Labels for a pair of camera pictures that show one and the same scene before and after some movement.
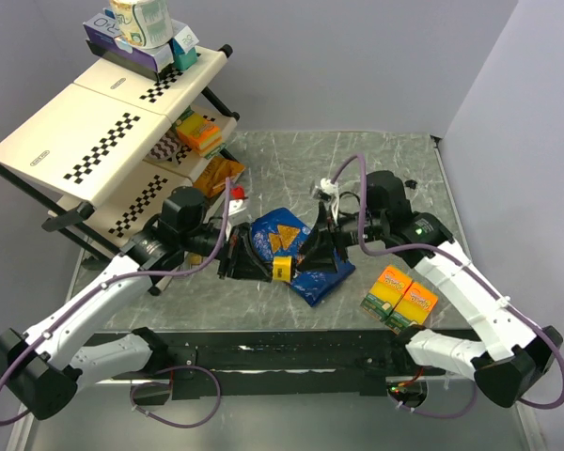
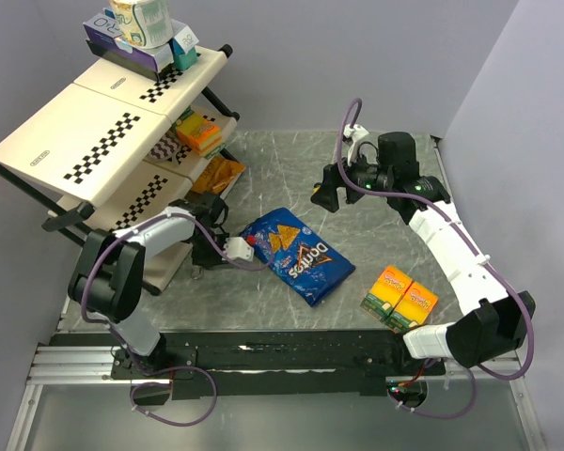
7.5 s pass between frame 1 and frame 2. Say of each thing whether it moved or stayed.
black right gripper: moved
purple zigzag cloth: stayed
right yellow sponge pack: stayed
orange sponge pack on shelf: stayed
